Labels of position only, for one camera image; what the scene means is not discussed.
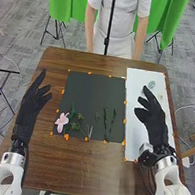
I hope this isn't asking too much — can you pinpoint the black stand pole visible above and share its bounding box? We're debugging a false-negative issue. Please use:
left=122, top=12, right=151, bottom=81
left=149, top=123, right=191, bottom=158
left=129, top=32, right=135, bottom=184
left=102, top=0, right=117, bottom=57

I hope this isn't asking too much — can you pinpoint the white cable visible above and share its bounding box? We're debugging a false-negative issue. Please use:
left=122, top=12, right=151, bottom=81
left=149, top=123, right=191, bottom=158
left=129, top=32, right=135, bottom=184
left=172, top=99, right=195, bottom=130

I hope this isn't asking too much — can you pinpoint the person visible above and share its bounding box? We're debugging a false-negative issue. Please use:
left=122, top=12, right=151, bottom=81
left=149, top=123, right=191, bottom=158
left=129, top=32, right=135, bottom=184
left=79, top=0, right=153, bottom=62

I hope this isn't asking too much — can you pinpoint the white sheet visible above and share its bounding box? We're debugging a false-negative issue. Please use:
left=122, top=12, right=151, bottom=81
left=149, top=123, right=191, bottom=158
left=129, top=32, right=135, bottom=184
left=112, top=67, right=188, bottom=169

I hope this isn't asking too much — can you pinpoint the dark mat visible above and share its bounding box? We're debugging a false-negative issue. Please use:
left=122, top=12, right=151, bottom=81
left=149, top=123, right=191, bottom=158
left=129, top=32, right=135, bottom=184
left=52, top=68, right=136, bottom=147

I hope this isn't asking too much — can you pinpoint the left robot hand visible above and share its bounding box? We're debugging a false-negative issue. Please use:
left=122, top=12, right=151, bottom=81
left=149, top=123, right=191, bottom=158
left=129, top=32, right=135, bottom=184
left=10, top=65, right=57, bottom=146

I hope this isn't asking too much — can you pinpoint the pink flower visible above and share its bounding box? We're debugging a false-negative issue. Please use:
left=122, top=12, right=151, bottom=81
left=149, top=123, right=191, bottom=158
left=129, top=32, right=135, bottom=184
left=53, top=110, right=72, bottom=135

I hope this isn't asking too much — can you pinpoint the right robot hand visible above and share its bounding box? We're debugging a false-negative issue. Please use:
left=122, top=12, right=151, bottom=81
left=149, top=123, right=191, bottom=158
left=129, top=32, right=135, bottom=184
left=128, top=83, right=177, bottom=151

